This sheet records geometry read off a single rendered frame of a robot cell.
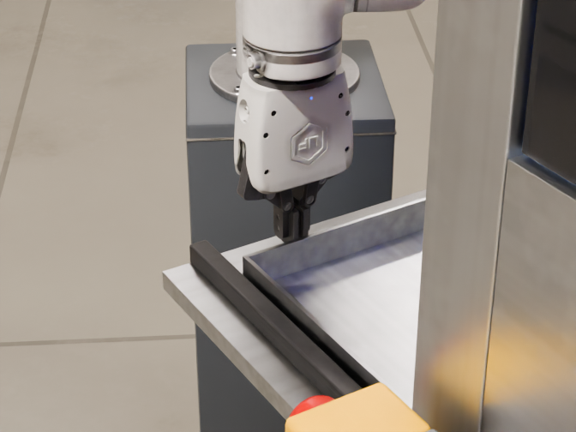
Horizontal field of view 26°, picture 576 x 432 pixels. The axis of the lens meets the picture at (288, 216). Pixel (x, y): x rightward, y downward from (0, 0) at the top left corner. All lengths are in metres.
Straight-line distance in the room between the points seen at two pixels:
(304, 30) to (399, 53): 2.87
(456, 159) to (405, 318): 0.43
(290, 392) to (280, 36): 0.29
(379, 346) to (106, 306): 1.67
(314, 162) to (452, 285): 0.39
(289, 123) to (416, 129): 2.36
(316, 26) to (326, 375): 0.28
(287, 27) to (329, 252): 0.25
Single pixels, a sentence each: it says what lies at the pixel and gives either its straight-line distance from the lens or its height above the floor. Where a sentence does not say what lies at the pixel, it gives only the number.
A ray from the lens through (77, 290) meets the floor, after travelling 2.75.
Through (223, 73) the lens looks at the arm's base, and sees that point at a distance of 1.58.
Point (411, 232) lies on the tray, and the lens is 1.21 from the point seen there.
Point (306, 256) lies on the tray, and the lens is 1.15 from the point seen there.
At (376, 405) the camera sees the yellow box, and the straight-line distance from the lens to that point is 0.76.
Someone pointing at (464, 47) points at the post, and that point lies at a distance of 0.65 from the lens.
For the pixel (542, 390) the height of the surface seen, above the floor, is 1.09.
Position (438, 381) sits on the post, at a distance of 0.76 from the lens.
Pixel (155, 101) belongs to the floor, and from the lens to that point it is 3.57.
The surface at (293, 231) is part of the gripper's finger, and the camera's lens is 1.13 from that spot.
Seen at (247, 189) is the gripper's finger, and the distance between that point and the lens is 1.09.
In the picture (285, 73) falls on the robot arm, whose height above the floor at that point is 1.09.
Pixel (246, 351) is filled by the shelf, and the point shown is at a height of 0.88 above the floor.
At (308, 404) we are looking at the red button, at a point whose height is 1.01.
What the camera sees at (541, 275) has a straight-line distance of 0.65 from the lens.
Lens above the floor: 1.51
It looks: 30 degrees down
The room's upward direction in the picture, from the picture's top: straight up
